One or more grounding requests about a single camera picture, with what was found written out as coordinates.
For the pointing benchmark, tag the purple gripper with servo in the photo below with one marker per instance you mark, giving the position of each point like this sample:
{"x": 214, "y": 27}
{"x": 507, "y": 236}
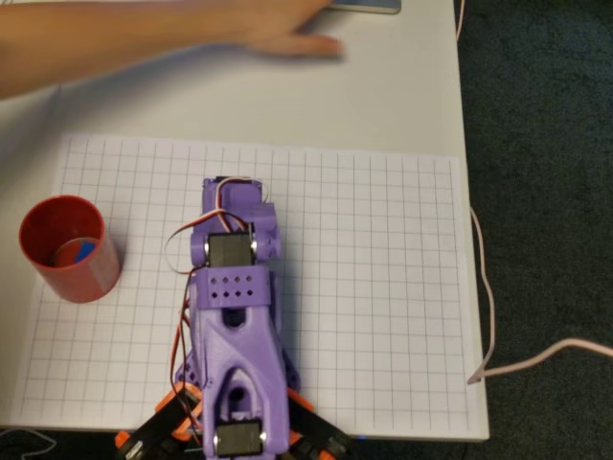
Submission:
{"x": 233, "y": 182}

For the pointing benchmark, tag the blue toy brick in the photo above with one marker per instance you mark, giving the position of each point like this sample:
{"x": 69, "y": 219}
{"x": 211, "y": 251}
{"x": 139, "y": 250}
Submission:
{"x": 87, "y": 250}

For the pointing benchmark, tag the person's bare forearm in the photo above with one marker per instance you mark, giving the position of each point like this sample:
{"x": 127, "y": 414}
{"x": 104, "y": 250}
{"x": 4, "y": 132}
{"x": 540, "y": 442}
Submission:
{"x": 120, "y": 43}

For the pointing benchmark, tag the purple 3D-printed robot arm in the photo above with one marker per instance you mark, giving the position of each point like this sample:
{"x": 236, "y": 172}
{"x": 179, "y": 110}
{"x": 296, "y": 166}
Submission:
{"x": 239, "y": 354}

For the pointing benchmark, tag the red cup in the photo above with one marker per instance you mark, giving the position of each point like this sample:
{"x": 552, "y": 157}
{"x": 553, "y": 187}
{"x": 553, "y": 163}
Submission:
{"x": 72, "y": 282}

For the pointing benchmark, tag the person's hand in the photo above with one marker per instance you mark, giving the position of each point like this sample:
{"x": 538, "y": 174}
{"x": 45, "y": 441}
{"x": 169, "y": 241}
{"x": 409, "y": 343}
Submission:
{"x": 273, "y": 26}

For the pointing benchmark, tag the white grid paper sheet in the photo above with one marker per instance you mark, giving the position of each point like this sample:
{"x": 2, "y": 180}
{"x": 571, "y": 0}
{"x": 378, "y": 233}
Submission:
{"x": 383, "y": 287}

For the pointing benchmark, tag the silver flat device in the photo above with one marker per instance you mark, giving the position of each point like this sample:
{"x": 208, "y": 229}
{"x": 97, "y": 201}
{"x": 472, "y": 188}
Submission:
{"x": 369, "y": 6}

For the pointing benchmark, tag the black and orange clamp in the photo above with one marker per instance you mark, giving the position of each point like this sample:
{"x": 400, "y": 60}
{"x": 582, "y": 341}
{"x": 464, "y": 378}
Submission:
{"x": 321, "y": 426}
{"x": 153, "y": 426}

